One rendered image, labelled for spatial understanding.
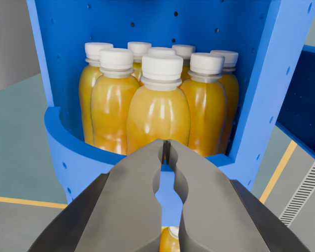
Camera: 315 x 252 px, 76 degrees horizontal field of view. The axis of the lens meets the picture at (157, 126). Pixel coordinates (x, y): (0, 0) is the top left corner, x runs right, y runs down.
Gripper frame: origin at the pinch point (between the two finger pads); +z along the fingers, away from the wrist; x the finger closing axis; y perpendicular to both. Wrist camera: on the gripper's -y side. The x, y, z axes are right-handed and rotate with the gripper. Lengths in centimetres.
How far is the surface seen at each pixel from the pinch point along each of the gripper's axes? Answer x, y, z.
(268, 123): 9.2, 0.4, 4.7
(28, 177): -106, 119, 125
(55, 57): -13.6, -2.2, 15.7
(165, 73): 0.0, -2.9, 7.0
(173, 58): 0.7, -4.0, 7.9
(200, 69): 4.1, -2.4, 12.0
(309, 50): 45, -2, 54
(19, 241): -136, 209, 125
